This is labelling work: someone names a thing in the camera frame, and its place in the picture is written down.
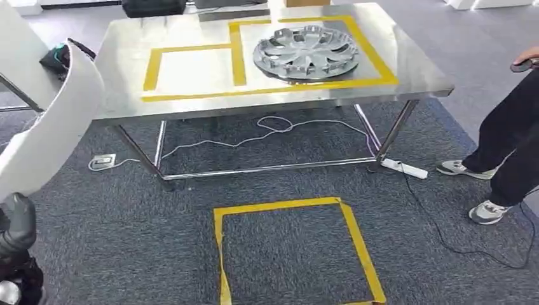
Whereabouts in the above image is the white floor cable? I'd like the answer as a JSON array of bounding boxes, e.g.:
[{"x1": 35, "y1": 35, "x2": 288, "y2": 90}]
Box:
[{"x1": 87, "y1": 116, "x2": 380, "y2": 172}]

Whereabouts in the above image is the black case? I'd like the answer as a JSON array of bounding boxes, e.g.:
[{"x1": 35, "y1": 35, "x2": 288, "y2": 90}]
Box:
[{"x1": 122, "y1": 0, "x2": 188, "y2": 18}]

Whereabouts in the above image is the dark grey box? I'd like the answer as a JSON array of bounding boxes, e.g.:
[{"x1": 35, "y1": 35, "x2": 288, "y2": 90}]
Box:
[{"x1": 194, "y1": 0, "x2": 270, "y2": 22}]

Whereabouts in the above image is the person's hand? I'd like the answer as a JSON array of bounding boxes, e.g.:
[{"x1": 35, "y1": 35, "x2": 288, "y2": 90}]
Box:
[{"x1": 514, "y1": 46, "x2": 539, "y2": 65}]

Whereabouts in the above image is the black handheld controller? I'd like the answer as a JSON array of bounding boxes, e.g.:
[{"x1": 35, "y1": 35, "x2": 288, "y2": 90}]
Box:
[{"x1": 510, "y1": 58, "x2": 539, "y2": 74}]

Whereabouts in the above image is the black and teal object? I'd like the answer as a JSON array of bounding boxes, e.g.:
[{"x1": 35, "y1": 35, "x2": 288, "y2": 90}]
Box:
[{"x1": 39, "y1": 43, "x2": 71, "y2": 81}]

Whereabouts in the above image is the steel table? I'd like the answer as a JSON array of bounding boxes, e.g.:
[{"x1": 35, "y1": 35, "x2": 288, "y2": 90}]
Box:
[{"x1": 93, "y1": 2, "x2": 456, "y2": 190}]

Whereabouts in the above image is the cardboard box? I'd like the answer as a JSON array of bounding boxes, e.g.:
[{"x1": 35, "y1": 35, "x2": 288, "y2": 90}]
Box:
[{"x1": 284, "y1": 0, "x2": 332, "y2": 8}]

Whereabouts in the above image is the white curved plastic panel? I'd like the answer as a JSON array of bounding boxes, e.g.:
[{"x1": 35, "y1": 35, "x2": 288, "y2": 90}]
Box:
[{"x1": 0, "y1": 2, "x2": 106, "y2": 204}]

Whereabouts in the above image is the steel frame leg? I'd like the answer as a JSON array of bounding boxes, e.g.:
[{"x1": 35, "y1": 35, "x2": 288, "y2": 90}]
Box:
[{"x1": 0, "y1": 73, "x2": 46, "y2": 114}]

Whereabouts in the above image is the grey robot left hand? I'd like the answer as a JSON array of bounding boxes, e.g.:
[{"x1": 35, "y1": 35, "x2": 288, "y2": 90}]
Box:
[{"x1": 0, "y1": 193, "x2": 38, "y2": 264}]

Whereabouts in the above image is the person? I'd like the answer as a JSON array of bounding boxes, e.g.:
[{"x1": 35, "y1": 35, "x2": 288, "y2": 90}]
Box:
[{"x1": 435, "y1": 46, "x2": 539, "y2": 226}]

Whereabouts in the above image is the grey plastic wheel hubcap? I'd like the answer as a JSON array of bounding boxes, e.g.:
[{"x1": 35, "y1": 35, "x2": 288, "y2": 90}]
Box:
[{"x1": 252, "y1": 25, "x2": 361, "y2": 83}]

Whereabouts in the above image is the white block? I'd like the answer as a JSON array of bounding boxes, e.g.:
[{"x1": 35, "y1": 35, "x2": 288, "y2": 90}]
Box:
[
  {"x1": 445, "y1": 0, "x2": 536, "y2": 10},
  {"x1": 7, "y1": 0, "x2": 43, "y2": 16}
]

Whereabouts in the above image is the white power strip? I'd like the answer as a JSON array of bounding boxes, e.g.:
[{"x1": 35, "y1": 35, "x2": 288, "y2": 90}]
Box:
[{"x1": 380, "y1": 158, "x2": 429, "y2": 180}]

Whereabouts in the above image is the silver floor socket box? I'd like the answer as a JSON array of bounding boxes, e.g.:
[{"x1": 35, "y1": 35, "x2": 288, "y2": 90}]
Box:
[{"x1": 89, "y1": 153, "x2": 117, "y2": 171}]

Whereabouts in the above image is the black floor cable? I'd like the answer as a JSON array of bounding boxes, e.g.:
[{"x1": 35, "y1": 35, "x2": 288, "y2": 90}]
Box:
[{"x1": 399, "y1": 165, "x2": 539, "y2": 271}]

